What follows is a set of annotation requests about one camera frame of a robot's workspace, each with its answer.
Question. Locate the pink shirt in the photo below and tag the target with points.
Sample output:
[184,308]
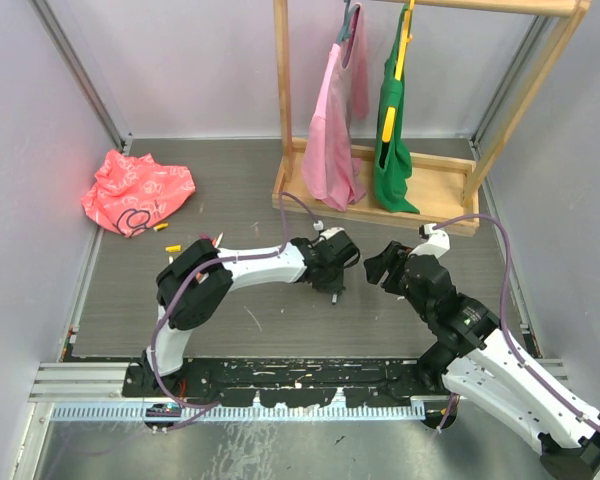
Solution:
[329,168]

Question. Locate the green shirt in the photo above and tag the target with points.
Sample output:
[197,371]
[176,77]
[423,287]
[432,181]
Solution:
[393,164]

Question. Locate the red patterned cloth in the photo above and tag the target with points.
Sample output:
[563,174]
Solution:
[133,194]

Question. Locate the grey clothes hanger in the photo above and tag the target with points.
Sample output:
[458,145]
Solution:
[351,12]

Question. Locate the small yellow pen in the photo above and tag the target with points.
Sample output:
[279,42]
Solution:
[160,226]

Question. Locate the yellow clothes hanger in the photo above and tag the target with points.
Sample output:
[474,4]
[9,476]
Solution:
[405,38]

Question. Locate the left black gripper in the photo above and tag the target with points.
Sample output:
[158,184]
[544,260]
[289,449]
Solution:
[334,285]

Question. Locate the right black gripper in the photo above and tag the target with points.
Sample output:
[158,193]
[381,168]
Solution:
[392,257]

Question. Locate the wooden clothes rack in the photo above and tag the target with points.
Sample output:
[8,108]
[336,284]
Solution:
[443,187]

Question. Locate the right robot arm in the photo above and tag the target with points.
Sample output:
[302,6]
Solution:
[473,358]

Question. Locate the orange marker pen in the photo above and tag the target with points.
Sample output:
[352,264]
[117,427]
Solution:
[216,242]

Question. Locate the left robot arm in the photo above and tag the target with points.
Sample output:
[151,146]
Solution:
[193,286]

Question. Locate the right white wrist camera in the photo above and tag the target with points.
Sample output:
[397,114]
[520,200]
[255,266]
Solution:
[435,243]

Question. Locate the white cable duct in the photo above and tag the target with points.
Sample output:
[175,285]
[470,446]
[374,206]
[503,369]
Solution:
[170,412]

